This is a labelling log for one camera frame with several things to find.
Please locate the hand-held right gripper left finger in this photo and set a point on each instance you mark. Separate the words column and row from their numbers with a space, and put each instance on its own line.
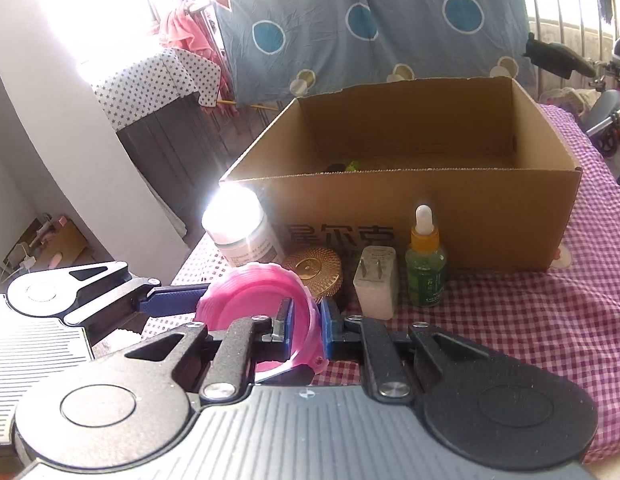
column 288, row 320

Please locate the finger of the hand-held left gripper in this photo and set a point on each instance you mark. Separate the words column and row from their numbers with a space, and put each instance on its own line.
column 179, row 297

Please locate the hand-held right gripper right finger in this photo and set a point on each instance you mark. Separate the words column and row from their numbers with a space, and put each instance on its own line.
column 329, row 330

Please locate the pink plastic lid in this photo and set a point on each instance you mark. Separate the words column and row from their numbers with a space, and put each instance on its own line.
column 250, row 297

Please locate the brown cardboard box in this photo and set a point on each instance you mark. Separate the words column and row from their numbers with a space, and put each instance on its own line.
column 490, row 220

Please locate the black jar with gold lid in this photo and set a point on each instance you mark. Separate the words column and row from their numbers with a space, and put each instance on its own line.
column 315, row 272

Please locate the white charger plug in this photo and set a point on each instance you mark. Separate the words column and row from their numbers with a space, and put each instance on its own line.
column 375, row 290

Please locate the white pill bottle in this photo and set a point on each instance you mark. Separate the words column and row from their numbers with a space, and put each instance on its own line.
column 250, row 240

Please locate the green dropper bottle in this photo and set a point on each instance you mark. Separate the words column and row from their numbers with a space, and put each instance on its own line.
column 426, row 275

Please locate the dark grey cabinet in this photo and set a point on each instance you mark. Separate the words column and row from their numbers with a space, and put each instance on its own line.
column 174, row 160

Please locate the purple checked tablecloth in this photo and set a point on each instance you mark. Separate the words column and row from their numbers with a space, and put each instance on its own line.
column 540, row 320

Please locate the white star-print cloth cover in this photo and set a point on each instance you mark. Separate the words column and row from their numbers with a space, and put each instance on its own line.
column 149, row 85

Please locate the pink hanging garment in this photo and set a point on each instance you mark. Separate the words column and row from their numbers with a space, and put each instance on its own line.
column 187, row 35

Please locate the blue sheet with circles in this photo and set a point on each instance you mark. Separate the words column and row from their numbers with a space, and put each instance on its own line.
column 415, row 40

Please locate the grey blue stroller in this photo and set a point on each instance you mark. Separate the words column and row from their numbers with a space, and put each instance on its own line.
column 607, row 110

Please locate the metal window railing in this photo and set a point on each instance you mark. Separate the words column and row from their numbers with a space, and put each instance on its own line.
column 565, row 0

